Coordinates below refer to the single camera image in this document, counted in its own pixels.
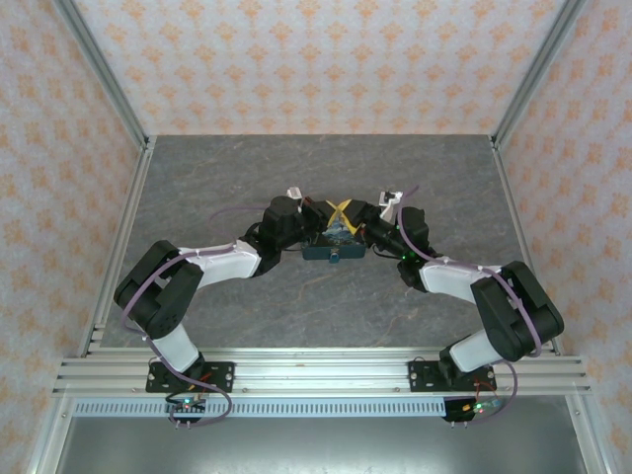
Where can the starry night painted tin box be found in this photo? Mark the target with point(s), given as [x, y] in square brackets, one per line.
[345, 249]

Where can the small blue padlock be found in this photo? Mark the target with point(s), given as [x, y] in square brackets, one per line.
[334, 257]

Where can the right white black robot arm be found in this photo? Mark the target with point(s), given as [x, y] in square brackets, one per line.
[444, 279]

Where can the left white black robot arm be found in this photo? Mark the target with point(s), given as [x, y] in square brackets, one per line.
[222, 264]

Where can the circuit board with lights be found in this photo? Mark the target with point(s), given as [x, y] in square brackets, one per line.
[476, 407]
[187, 405]

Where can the grey metal sheet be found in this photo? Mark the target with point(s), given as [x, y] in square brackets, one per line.
[321, 447]

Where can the aluminium side rail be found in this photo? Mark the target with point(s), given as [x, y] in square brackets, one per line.
[121, 237]
[523, 237]

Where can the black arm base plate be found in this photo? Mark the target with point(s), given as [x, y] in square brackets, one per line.
[222, 375]
[422, 375]

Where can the aluminium cross rail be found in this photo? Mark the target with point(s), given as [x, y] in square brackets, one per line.
[321, 375]

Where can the aluminium frame post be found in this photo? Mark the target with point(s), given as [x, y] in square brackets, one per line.
[106, 74]
[535, 74]

